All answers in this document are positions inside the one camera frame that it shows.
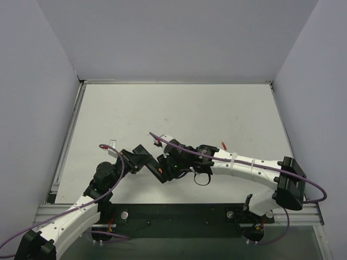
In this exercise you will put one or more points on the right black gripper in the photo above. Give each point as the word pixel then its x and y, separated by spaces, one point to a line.
pixel 165 164

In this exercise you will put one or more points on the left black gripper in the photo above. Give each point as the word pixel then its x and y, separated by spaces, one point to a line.
pixel 134 160

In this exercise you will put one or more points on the black remote control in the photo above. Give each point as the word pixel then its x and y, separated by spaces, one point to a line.
pixel 153 165

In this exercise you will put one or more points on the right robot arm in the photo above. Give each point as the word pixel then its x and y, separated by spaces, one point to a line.
pixel 283 180

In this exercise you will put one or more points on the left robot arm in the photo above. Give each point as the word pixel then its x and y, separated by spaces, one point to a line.
pixel 51 241

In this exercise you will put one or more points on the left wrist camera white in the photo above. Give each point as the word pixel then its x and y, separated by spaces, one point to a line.
pixel 112 146

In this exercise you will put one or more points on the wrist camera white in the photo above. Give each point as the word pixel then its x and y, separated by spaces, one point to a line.
pixel 162 142
pixel 112 146

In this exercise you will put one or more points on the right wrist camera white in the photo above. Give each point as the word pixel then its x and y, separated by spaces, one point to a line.
pixel 162 142

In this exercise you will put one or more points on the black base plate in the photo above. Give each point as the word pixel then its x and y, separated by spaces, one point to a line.
pixel 132 221

